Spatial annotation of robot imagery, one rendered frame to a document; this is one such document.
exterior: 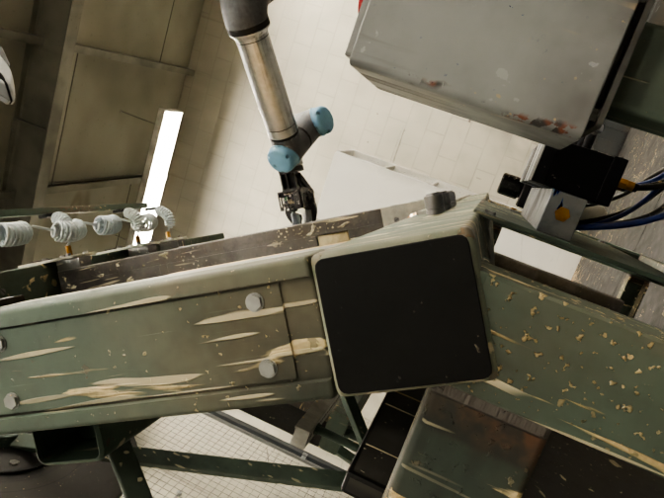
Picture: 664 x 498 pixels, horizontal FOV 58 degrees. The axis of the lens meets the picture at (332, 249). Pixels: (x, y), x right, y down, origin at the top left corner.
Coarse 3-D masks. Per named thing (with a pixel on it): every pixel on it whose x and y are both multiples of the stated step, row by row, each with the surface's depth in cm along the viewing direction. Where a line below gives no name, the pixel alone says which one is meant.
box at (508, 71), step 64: (384, 0) 41; (448, 0) 40; (512, 0) 39; (576, 0) 38; (640, 0) 39; (384, 64) 41; (448, 64) 40; (512, 64) 39; (576, 64) 38; (512, 128) 46; (576, 128) 39
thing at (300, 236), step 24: (48, 216) 174; (336, 216) 150; (360, 216) 148; (384, 216) 146; (72, 240) 173; (216, 240) 158; (240, 240) 157; (264, 240) 155; (288, 240) 153; (312, 240) 152; (72, 264) 171; (96, 264) 169; (120, 264) 167; (144, 264) 165; (168, 264) 163; (192, 264) 161; (216, 264) 159; (72, 288) 171
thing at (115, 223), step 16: (16, 208) 164; (32, 208) 170; (48, 208) 176; (64, 208) 183; (80, 208) 190; (96, 208) 197; (112, 208) 205; (0, 224) 152; (16, 224) 154; (32, 224) 167; (64, 224) 170; (80, 224) 175; (96, 224) 192; (112, 224) 191; (144, 224) 208; (0, 240) 151; (16, 240) 153; (64, 240) 171
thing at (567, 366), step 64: (640, 256) 233; (512, 320) 41; (576, 320) 40; (512, 384) 42; (576, 384) 41; (640, 384) 40; (384, 448) 64; (448, 448) 44; (512, 448) 43; (576, 448) 83; (640, 448) 40
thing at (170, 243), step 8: (152, 208) 227; (160, 208) 227; (168, 216) 225; (168, 224) 225; (168, 232) 227; (160, 240) 232; (168, 240) 222; (176, 240) 224; (184, 240) 228; (160, 248) 226; (168, 248) 225
